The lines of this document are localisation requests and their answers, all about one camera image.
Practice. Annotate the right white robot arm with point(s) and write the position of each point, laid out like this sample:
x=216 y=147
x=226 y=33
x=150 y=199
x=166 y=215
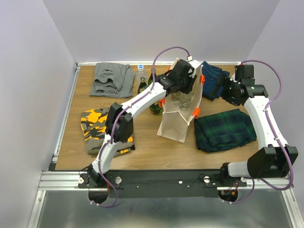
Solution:
x=275 y=157

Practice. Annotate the green glass bottle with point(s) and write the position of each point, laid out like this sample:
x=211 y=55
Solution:
x=175 y=96
x=142 y=85
x=185 y=101
x=152 y=75
x=155 y=108

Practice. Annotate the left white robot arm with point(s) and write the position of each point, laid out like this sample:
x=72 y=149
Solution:
x=119 y=124

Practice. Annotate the beige canvas tote bag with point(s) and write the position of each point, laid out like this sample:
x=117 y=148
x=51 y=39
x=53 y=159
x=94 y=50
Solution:
x=175 y=121

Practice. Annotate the grey folded shorts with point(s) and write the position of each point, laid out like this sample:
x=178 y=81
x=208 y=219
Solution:
x=113 y=80

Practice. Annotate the clear plastic water bottle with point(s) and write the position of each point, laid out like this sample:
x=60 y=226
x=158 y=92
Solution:
x=141 y=72

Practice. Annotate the dark blue folded jeans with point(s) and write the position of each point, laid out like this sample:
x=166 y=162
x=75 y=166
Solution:
x=211 y=74

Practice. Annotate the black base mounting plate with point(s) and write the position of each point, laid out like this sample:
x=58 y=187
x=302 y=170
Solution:
x=160 y=183

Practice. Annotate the green plaid folded cloth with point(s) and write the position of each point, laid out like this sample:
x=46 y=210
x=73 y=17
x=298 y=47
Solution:
x=224 y=131

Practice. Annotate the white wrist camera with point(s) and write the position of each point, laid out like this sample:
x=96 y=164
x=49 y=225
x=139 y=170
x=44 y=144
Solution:
x=196 y=65
x=232 y=76

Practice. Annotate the orange camouflage folded pants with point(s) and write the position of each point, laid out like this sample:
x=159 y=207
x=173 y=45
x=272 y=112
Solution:
x=93 y=128

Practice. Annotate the aluminium rail frame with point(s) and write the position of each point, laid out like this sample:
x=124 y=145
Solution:
x=60 y=203

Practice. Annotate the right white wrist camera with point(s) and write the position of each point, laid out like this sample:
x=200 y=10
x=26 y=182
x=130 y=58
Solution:
x=232 y=76

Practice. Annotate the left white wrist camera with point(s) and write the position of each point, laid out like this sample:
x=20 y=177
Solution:
x=196 y=65

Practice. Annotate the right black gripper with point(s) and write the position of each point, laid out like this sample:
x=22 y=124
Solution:
x=234 y=100

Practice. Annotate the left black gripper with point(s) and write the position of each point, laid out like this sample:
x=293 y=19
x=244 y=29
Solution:
x=191 y=81

